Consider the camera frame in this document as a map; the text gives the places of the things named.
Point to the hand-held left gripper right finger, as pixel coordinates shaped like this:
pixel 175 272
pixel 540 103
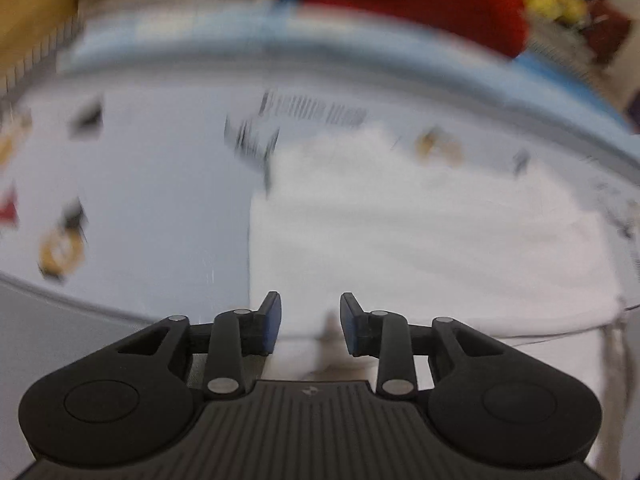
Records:
pixel 350 320

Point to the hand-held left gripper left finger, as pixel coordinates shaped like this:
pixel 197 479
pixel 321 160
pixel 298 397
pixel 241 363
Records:
pixel 270 320

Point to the white long-sleeve shirt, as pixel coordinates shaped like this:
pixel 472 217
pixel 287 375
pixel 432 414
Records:
pixel 425 250

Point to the grey deer-print bed sheet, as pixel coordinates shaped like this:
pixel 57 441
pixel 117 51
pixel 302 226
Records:
pixel 150 185

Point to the light blue cloud-print sheet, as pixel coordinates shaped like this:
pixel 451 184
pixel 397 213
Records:
pixel 250 35

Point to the wooden bed frame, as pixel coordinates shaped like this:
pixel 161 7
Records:
pixel 30 10

